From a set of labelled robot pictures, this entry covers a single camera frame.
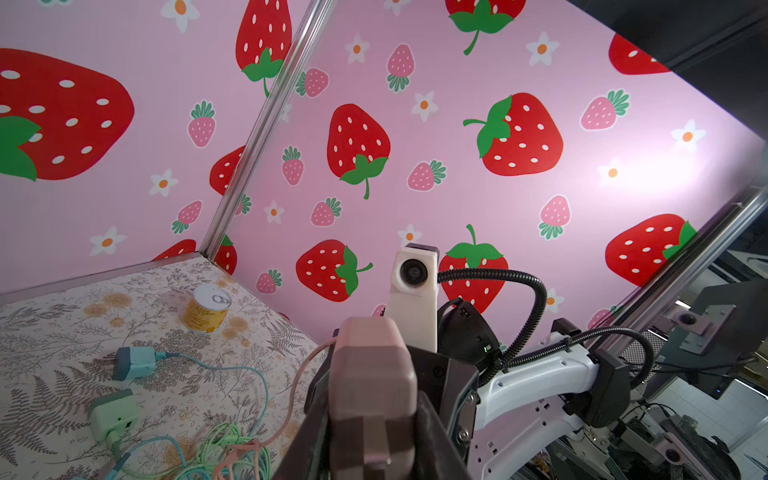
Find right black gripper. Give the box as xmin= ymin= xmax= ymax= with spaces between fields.
xmin=305 ymin=298 xmax=505 ymax=480

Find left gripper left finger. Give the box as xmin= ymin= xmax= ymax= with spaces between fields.
xmin=273 ymin=393 xmax=330 ymax=480

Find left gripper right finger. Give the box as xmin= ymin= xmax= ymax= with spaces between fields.
xmin=413 ymin=391 xmax=471 ymax=480

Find pink charger cable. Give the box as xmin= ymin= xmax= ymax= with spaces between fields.
xmin=209 ymin=338 xmax=337 ymax=480

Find pink charger plug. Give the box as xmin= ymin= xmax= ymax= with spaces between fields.
xmin=328 ymin=317 xmax=418 ymax=479

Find green charger plug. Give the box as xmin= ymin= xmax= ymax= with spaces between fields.
xmin=87 ymin=389 xmax=139 ymax=443

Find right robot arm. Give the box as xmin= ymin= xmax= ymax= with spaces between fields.
xmin=300 ymin=259 xmax=653 ymax=479

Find blue charger plug far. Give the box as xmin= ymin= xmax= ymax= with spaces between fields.
xmin=112 ymin=347 xmax=167 ymax=381

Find yellow tin can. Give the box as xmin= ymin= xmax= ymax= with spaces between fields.
xmin=181 ymin=284 xmax=232 ymax=334

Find green cable tangle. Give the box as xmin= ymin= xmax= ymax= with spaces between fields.
xmin=71 ymin=353 xmax=274 ymax=480

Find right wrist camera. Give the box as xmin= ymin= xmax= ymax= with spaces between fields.
xmin=385 ymin=243 xmax=439 ymax=353

